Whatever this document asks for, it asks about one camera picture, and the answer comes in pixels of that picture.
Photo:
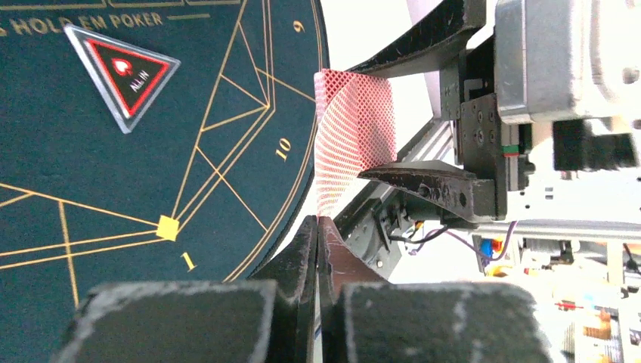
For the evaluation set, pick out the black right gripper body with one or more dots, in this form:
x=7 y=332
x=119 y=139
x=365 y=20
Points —
x=495 y=155

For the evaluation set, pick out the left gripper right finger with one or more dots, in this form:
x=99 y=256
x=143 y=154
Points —
x=364 y=318

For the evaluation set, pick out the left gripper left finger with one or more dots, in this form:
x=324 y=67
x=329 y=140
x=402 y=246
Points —
x=266 y=318

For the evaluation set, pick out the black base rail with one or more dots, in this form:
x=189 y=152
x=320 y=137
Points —
x=403 y=238

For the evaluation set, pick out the round dark poker mat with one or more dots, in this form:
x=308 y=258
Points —
x=205 y=187

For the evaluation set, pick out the red triangular marker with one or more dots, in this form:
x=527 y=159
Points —
x=128 y=77

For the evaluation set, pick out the red playing card deck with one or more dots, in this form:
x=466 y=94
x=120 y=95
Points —
x=355 y=132

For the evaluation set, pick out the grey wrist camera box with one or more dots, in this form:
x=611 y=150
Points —
x=562 y=60

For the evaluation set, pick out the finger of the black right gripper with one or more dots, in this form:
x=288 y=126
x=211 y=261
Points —
x=471 y=196
x=429 y=44

